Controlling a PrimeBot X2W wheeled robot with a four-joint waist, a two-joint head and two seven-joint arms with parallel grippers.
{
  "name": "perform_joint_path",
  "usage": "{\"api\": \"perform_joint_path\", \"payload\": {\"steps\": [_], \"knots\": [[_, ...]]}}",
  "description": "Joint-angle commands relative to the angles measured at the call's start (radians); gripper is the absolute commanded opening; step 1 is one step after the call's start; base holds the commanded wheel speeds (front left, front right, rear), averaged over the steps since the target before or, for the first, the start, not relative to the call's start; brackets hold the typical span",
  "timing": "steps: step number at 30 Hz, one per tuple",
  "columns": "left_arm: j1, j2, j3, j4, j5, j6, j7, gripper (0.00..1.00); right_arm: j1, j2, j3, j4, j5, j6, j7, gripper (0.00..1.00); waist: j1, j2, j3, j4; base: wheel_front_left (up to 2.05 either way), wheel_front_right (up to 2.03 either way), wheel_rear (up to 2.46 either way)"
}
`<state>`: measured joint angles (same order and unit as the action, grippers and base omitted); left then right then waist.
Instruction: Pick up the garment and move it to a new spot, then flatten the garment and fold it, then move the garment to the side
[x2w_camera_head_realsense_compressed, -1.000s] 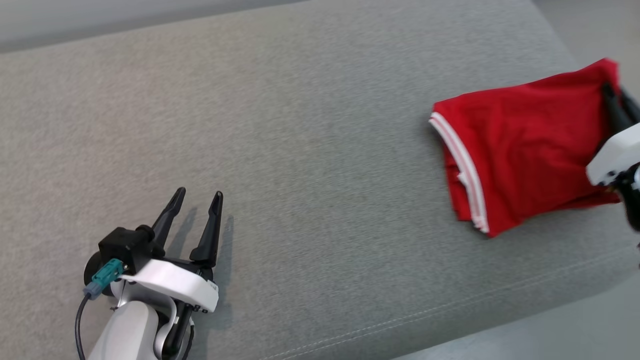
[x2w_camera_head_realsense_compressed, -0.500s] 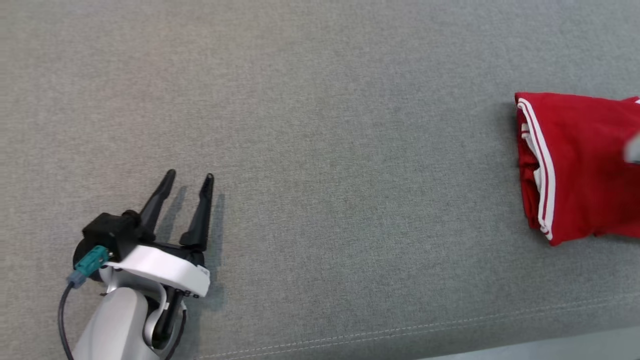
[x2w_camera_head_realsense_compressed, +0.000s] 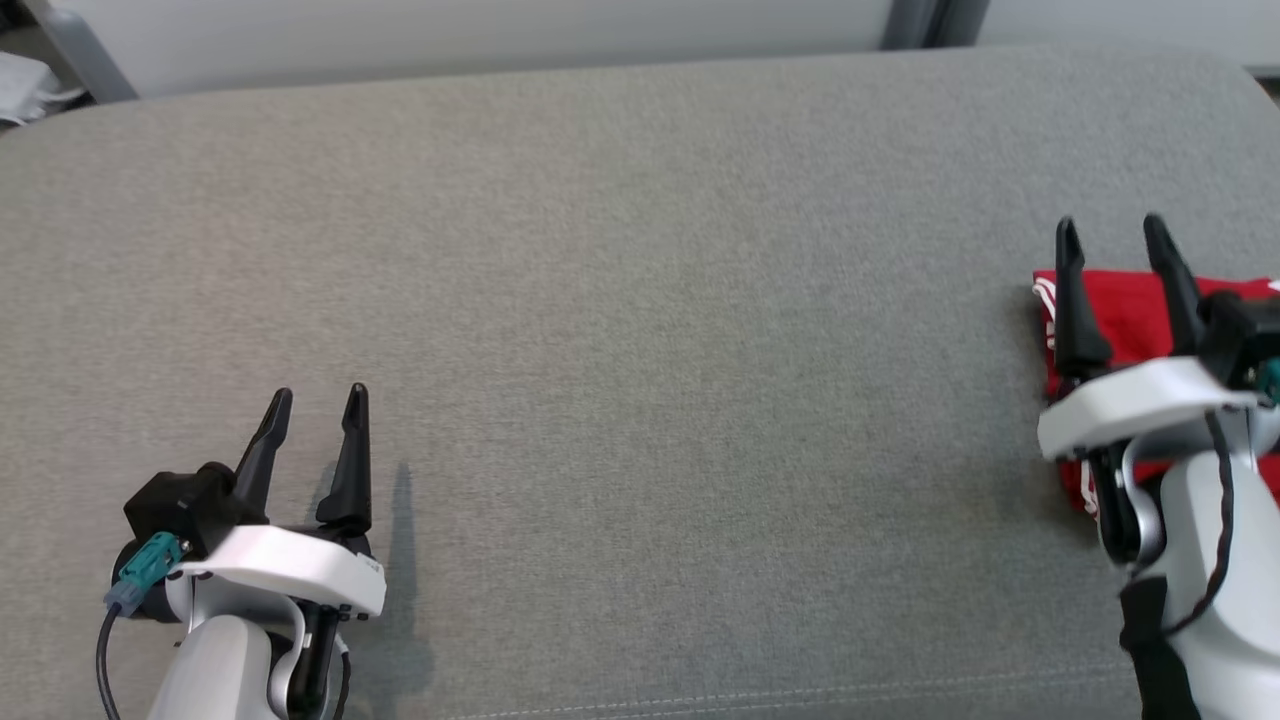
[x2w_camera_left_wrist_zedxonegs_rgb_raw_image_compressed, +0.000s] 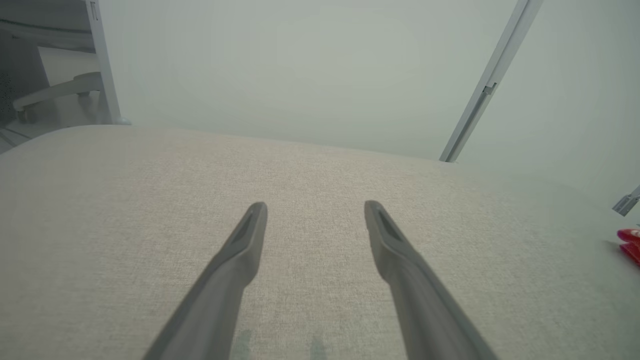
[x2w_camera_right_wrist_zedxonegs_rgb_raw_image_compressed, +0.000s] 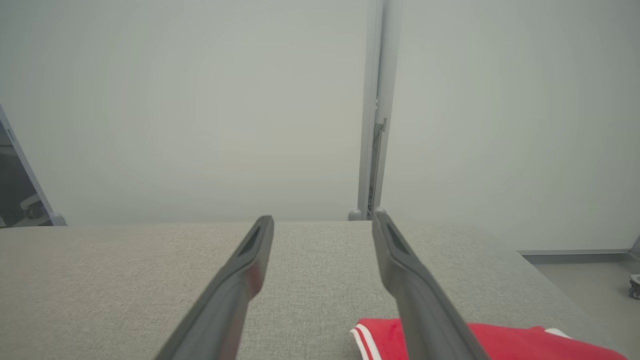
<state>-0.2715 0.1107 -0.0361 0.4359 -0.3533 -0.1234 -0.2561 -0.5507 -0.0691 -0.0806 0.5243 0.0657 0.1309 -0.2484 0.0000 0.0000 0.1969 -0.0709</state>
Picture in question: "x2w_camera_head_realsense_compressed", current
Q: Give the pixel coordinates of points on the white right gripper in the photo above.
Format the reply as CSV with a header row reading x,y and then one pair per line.
x,y
1130,405

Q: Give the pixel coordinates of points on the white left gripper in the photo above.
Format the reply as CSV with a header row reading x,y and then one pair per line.
x,y
300,570

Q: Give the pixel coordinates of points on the red white basketball jersey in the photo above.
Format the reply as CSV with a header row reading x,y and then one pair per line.
x,y
1130,320

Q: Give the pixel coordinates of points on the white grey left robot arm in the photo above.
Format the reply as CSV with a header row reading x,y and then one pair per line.
x,y
215,670

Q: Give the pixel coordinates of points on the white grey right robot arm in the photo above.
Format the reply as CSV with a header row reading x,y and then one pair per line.
x,y
1195,520

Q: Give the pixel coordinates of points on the grey fabric sofa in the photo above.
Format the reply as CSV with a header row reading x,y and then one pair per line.
x,y
650,350

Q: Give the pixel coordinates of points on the white power strip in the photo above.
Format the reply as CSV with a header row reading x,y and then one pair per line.
x,y
25,85

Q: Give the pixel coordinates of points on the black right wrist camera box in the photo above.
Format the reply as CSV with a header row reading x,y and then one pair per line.
x,y
1245,335

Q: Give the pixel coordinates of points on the dark grey partition post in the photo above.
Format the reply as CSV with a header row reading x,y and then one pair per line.
x,y
960,20

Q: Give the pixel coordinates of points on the light grey partition post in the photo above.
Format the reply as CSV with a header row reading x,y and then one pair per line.
x,y
82,50
910,20

